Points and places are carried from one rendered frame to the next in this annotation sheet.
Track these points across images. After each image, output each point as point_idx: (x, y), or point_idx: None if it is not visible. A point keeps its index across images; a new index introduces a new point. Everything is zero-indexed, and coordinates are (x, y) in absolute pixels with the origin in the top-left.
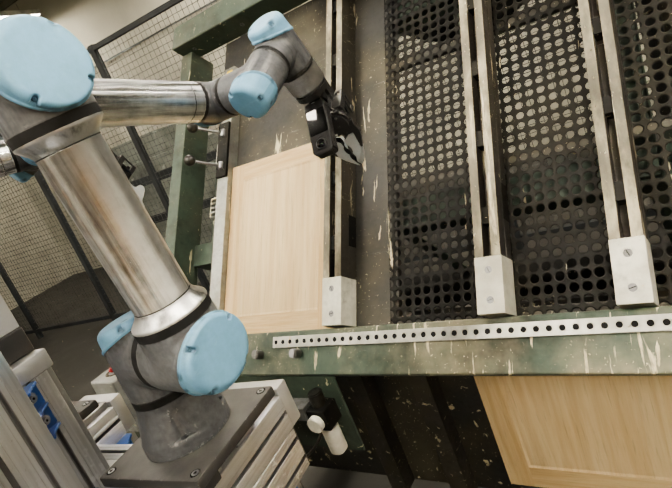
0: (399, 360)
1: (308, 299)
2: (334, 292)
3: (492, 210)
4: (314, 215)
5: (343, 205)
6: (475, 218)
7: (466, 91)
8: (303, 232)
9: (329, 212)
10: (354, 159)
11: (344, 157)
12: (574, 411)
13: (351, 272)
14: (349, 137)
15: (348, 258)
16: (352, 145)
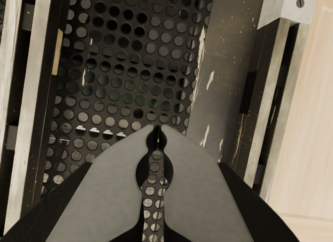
0: None
1: (331, 25)
2: None
3: (12, 15)
4: (297, 138)
5: (251, 126)
6: (42, 15)
7: (15, 217)
8: (318, 120)
9: (276, 122)
10: (162, 135)
11: (191, 149)
12: None
13: (261, 34)
14: (88, 233)
15: (261, 51)
16: (119, 181)
